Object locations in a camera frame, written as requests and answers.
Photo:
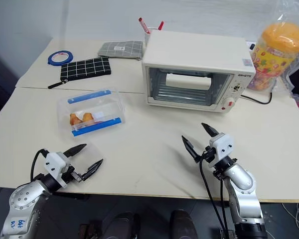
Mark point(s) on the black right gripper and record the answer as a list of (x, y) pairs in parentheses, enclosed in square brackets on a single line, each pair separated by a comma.
[(207, 155)]

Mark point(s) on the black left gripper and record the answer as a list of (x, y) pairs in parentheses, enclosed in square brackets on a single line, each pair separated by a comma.
[(71, 174)]

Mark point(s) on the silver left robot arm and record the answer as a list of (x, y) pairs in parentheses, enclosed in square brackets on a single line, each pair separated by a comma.
[(25, 199)]

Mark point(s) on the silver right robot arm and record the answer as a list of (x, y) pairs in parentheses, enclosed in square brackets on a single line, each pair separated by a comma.
[(241, 189)]

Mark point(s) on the clear food box, blue clips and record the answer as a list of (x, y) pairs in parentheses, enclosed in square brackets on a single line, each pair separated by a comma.
[(89, 99)]

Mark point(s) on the white toaster oven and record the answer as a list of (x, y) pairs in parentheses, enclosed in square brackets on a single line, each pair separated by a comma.
[(196, 57)]

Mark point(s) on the dark rounded shape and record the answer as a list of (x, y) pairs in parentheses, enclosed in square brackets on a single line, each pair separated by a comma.
[(124, 225), (183, 224)]

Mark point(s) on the black white-grid pencil case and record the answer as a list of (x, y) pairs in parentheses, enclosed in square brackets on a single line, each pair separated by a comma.
[(86, 68)]

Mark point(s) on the blue tape roll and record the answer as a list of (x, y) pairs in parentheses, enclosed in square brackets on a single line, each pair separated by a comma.
[(52, 58)]

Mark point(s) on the clear pen cup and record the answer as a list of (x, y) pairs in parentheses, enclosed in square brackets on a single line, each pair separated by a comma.
[(147, 37)]

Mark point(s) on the grey grid pencil case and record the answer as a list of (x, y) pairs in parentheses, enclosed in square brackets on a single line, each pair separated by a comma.
[(120, 49)]

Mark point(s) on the short red marker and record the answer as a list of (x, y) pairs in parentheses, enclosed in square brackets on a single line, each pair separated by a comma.
[(161, 25)]

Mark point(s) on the orange-lidded candy jar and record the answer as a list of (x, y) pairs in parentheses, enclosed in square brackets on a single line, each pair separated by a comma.
[(279, 44)]

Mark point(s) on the long red marker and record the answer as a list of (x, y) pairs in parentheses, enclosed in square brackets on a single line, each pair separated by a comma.
[(144, 25)]

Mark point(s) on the clear plastic bag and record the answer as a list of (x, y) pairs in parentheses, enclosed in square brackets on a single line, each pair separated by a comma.
[(296, 15)]

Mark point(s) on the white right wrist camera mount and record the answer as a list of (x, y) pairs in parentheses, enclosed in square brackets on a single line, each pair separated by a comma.
[(223, 145)]

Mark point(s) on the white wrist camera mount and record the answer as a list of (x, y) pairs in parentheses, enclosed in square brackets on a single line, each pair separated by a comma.
[(55, 163), (223, 145)]

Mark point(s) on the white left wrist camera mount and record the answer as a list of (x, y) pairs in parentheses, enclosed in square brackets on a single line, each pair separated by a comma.
[(55, 163)]

